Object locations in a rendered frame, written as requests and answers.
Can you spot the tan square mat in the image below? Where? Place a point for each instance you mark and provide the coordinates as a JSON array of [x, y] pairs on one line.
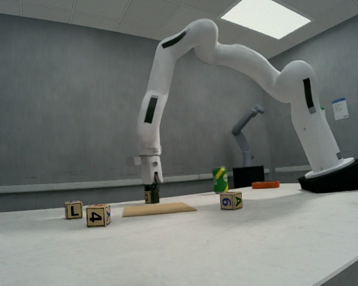
[[167, 208]]

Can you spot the green soda can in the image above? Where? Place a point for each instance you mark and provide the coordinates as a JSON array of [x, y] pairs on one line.
[[220, 183]]

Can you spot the tan cardboard block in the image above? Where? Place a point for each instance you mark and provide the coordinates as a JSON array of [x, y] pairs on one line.
[[148, 197]]

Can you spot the wooden alphabet block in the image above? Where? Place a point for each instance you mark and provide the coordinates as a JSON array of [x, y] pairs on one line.
[[98, 215], [231, 201], [73, 210]]

